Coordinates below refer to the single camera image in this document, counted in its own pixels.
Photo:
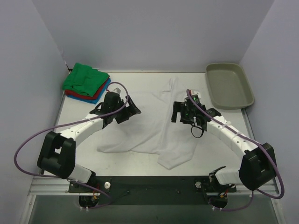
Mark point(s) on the blue t shirt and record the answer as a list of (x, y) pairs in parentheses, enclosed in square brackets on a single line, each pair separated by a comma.
[(92, 100)]

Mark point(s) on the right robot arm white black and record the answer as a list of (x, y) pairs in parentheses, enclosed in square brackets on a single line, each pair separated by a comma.
[(257, 165)]

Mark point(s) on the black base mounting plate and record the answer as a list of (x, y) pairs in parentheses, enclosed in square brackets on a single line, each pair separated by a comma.
[(151, 190)]

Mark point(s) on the white t shirt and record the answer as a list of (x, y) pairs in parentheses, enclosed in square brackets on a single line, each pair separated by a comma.
[(151, 131)]

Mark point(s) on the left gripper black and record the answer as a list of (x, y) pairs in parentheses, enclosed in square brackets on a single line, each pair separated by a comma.
[(126, 111)]

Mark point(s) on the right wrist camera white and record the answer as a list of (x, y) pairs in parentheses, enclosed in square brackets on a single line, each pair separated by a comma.
[(195, 95)]

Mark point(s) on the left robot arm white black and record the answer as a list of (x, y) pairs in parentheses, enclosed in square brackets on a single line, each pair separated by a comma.
[(58, 152)]

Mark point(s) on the aluminium rail profile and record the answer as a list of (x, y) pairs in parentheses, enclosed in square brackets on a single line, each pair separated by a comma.
[(57, 187)]

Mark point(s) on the red t shirt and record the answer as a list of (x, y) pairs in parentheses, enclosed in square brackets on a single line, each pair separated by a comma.
[(89, 92)]

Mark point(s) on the grey plastic tray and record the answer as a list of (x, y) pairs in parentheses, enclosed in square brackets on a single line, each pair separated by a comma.
[(228, 86)]

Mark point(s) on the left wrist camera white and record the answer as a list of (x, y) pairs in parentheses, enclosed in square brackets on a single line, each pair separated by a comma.
[(116, 90)]

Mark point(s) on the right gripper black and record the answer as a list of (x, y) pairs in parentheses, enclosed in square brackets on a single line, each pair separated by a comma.
[(178, 112)]

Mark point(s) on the green t shirt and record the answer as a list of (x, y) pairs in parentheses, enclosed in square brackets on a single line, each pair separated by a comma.
[(84, 77)]

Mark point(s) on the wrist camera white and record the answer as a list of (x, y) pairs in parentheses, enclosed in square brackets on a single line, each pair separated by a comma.
[(195, 95), (116, 90)]

